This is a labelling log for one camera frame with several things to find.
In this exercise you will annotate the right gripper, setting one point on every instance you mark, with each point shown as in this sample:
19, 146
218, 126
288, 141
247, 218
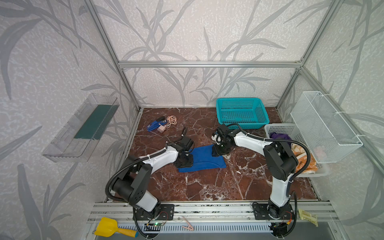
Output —
221, 151

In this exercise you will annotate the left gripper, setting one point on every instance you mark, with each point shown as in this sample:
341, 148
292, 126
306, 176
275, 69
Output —
184, 161

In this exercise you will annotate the blue towel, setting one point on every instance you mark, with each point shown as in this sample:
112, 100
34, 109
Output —
203, 160

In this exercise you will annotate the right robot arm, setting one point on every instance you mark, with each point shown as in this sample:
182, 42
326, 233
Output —
280, 159

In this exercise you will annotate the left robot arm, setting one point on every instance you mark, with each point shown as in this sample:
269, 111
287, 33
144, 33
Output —
130, 183

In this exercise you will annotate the beige rubber bands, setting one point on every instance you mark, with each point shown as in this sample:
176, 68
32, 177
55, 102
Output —
171, 120

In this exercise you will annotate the teal plastic basket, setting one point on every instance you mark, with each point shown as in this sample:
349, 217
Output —
249, 113

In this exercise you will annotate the white plastic laundry basket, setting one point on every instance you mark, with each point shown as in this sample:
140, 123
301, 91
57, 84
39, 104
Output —
294, 133

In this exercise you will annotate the pink clothespin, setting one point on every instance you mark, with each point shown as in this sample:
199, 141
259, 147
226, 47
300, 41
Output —
188, 227

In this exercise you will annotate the yellow plastic scoop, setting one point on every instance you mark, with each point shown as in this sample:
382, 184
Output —
108, 227

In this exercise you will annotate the yellow label tag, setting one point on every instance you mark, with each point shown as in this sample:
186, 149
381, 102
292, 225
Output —
306, 216

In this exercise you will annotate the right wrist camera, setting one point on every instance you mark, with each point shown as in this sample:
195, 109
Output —
220, 134

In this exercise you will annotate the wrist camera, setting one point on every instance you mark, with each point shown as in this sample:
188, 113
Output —
220, 134
186, 143

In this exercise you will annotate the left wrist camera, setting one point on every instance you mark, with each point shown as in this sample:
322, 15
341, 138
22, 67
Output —
186, 143

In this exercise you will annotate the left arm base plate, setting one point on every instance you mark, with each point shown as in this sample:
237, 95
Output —
162, 212

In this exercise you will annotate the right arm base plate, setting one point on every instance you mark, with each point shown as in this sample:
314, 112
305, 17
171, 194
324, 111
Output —
271, 211

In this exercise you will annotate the white wire mesh basket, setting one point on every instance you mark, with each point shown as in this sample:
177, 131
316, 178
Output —
327, 134

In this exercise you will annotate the clear plastic wall shelf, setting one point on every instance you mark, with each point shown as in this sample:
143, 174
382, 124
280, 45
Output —
77, 140

